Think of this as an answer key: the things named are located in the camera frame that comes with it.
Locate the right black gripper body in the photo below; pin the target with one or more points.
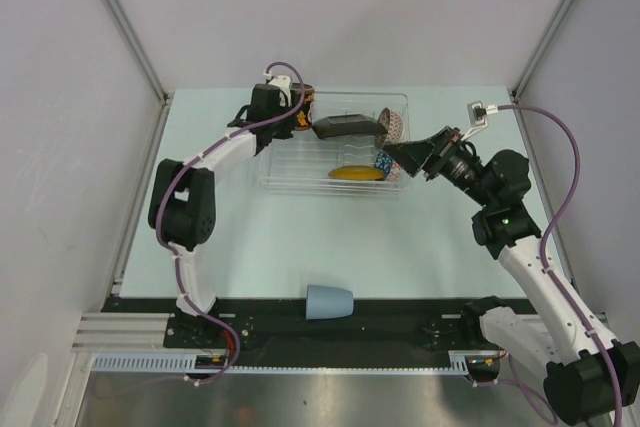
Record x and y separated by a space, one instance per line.
454 164

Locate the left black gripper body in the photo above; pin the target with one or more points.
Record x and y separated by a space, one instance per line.
281 128

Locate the blue patterned bowl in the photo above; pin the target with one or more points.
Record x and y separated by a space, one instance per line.
390 168

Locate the red black lacquer cup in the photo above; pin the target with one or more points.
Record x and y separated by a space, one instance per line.
303 117

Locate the beige patterned bowl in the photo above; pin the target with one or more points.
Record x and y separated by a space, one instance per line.
394 125

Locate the yellow round plate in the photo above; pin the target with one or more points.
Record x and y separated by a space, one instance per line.
357 173

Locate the black floral square plate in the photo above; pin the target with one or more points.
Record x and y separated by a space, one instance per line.
348 125

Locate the light blue plastic cup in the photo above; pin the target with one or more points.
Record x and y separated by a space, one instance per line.
326 303

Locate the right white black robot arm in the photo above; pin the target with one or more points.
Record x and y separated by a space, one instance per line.
584 369

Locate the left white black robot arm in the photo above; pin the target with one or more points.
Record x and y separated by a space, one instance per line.
182 211

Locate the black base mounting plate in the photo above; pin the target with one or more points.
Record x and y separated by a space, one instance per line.
275 333

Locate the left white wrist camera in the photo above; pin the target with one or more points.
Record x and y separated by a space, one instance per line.
283 83

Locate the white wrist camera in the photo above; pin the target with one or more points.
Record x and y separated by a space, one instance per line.
478 114
283 83

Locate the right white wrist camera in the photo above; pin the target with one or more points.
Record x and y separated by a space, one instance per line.
478 114

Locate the clear wire dish rack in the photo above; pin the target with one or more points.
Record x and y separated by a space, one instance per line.
301 164

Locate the white slotted cable duct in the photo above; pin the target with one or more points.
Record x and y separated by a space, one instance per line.
457 364

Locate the aluminium frame rail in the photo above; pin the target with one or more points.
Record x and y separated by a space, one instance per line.
120 332

